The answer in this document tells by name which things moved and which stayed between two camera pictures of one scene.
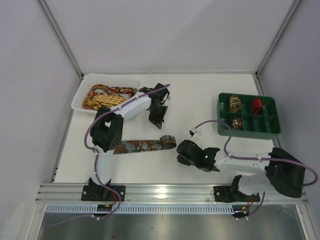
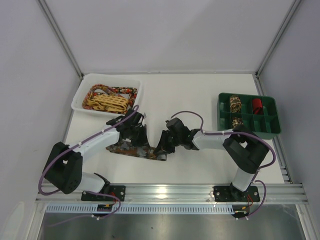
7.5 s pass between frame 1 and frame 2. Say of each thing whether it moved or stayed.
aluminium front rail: stayed
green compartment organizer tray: stayed
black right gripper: moved
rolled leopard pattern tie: stayed
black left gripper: moved
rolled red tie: stayed
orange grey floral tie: moved
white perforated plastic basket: stayed
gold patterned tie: stayed
